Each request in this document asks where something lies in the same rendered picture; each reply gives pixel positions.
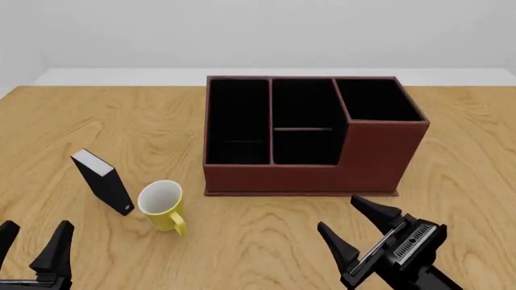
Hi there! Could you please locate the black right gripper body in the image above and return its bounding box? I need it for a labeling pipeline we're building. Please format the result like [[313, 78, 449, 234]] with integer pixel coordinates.
[[341, 213, 448, 288]]

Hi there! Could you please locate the black book with white pages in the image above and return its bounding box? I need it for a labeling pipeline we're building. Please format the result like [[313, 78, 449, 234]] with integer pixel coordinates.
[[70, 147, 135, 218]]

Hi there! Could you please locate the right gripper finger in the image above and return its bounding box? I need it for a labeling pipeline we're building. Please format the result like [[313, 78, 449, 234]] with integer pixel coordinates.
[[317, 221, 366, 276], [350, 193, 405, 236]]

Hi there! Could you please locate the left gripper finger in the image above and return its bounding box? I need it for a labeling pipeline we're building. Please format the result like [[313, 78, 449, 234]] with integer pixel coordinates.
[[29, 220, 76, 280], [0, 220, 21, 268]]

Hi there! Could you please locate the red-brown desk caddy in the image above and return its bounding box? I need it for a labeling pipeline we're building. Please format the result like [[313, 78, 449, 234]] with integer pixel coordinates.
[[203, 75, 431, 197]]

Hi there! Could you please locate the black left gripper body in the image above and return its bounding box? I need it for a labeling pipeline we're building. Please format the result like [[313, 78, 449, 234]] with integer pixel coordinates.
[[0, 272, 73, 290]]

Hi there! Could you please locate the yellow and white mug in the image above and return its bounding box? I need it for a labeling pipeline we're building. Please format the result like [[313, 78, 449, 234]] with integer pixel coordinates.
[[137, 180, 189, 238]]

